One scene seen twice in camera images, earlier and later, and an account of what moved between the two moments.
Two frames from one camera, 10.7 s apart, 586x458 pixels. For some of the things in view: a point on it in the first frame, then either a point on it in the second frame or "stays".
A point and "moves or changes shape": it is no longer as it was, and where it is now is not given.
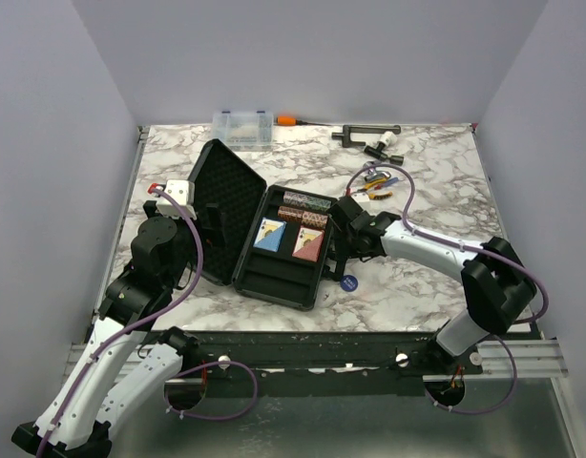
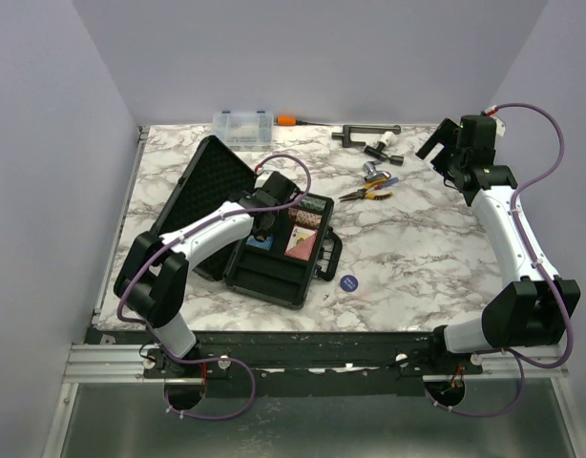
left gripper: [215, 231] -> [280, 216]
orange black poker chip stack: [290, 215] moves or changes shape
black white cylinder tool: [387, 138] stays
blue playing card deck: [270, 235] moves or changes shape
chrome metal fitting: [372, 173] stays
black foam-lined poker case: [264, 242] stays
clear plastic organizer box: [243, 131] stays
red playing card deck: [308, 244] moves or changes shape
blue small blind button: [348, 282] stays
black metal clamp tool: [345, 134] stays
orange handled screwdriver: [292, 120] stays
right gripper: [345, 249] -> [444, 135]
